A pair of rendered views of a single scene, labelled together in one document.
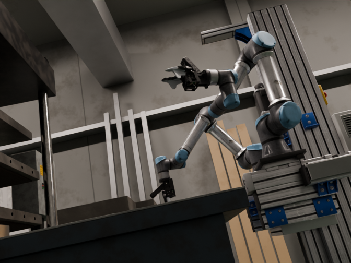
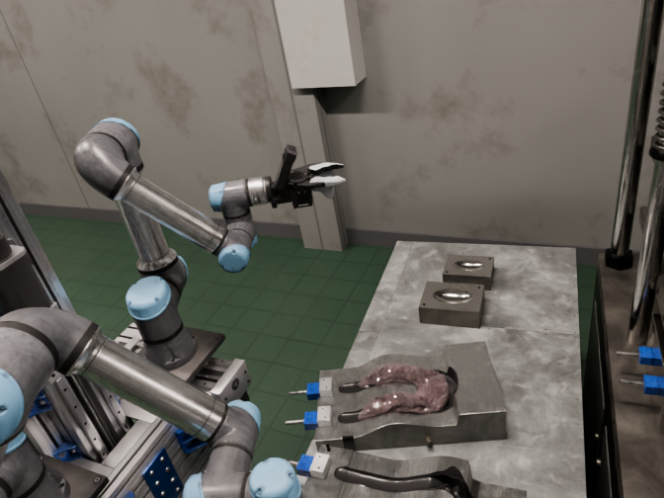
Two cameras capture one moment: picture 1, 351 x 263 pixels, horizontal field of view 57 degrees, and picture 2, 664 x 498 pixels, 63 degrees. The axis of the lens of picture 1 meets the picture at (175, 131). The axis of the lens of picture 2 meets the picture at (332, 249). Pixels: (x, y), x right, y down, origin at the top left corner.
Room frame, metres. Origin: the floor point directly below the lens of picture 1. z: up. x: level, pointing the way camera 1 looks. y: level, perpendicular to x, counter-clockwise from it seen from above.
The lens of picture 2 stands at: (2.50, 0.53, 2.04)
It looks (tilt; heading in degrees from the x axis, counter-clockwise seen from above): 32 degrees down; 207
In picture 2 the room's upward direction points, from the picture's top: 11 degrees counter-clockwise
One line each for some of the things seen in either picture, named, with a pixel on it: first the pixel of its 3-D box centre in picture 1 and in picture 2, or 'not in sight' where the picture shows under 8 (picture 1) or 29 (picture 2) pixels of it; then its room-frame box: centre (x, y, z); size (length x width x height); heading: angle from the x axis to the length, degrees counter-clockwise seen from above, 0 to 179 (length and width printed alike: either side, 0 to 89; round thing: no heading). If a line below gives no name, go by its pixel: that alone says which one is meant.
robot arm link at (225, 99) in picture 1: (227, 97); (240, 230); (1.42, -0.28, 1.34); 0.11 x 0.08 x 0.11; 23
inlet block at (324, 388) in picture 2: not in sight; (310, 391); (1.53, -0.11, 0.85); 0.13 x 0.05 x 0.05; 109
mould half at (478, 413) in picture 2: not in sight; (404, 395); (1.49, 0.16, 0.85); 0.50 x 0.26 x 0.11; 109
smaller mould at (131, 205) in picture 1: (100, 217); (468, 272); (0.84, 0.23, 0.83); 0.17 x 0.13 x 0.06; 92
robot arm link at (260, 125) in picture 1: (269, 128); (153, 306); (1.63, -0.48, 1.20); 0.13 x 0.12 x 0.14; 23
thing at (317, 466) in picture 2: not in sight; (303, 465); (1.79, -0.02, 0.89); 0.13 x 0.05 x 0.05; 92
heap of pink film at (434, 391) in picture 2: not in sight; (401, 386); (1.50, 0.16, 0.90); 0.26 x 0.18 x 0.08; 109
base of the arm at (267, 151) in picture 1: (275, 150); (166, 340); (1.63, -0.48, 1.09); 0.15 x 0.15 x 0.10
